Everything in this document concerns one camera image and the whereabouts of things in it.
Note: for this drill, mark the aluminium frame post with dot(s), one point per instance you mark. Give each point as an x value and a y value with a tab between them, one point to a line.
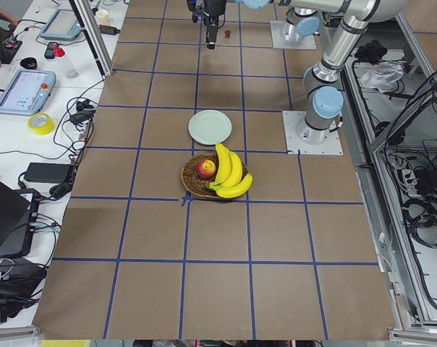
89	26

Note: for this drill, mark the near teach pendant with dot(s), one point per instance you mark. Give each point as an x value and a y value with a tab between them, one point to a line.
27	92

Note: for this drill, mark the brown wicker basket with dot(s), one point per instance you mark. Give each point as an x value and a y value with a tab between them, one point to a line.
197	186

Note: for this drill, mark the yellow banana bunch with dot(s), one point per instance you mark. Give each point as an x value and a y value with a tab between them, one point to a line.
230	182

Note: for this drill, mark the light green plate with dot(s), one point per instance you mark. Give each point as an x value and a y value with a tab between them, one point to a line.
210	127

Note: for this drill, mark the black computer monitor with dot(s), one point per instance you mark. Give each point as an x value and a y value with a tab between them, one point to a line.
18	208

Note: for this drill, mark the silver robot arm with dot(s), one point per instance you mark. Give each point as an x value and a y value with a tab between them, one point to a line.
299	24
324	100

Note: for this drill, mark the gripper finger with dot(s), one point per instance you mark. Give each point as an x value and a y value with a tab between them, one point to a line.
212	25

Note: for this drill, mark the yellow tape roll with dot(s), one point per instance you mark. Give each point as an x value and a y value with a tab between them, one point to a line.
40	124

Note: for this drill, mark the black laptop power brick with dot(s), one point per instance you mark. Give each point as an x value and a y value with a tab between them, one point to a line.
47	172

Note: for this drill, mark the black bowl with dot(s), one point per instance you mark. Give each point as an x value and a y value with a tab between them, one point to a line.
29	63

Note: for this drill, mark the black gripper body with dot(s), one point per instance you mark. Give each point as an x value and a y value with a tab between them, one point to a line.
214	10

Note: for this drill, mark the far teach pendant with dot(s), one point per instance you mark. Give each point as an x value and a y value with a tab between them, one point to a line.
62	25

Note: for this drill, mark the black phone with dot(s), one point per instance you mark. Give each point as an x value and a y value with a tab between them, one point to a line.
49	52

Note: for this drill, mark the crumpled white cloth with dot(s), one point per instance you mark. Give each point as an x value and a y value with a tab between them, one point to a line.
384	77

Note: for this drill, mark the teach pendant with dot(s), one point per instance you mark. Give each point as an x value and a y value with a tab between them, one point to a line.
62	25
27	92

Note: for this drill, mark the red apple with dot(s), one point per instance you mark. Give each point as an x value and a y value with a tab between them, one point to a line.
206	169

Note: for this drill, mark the clear bottle red cap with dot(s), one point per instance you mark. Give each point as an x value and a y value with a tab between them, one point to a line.
65	63

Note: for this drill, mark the paper cup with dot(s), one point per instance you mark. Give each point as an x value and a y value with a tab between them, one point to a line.
102	16

